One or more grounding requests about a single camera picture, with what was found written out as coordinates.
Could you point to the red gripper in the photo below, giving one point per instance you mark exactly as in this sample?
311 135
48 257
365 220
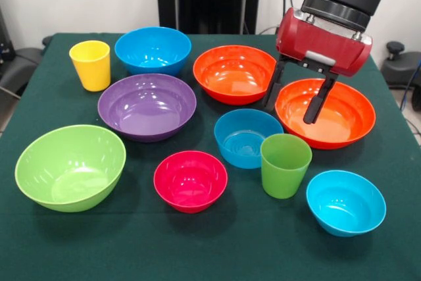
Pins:
316 37

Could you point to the small dark blue bowl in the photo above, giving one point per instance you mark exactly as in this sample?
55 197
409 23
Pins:
240 136

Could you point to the orange plastic bowl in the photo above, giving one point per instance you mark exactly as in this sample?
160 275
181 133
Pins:
348 116
237 74

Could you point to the green plastic cup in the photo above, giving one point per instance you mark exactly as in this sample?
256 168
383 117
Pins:
284 169

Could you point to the black equipment base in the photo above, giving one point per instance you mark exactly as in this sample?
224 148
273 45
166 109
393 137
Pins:
23 60
398 70

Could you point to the small cyan plastic bowl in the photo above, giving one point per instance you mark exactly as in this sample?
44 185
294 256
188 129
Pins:
345 202

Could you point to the pink plastic bowl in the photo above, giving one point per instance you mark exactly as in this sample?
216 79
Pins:
191 181

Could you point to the large blue plastic bowl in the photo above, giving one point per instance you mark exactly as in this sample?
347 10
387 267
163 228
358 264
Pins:
152 51

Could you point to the purple plastic bowl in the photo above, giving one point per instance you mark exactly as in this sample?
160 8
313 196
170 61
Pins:
146 106

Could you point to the dark green tablecloth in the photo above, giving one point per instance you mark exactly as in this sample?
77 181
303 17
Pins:
197 248

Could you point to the yellow plastic cup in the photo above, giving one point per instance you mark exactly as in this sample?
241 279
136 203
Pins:
91 70

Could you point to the large green plastic bowl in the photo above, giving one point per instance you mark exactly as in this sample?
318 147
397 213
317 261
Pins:
69 169

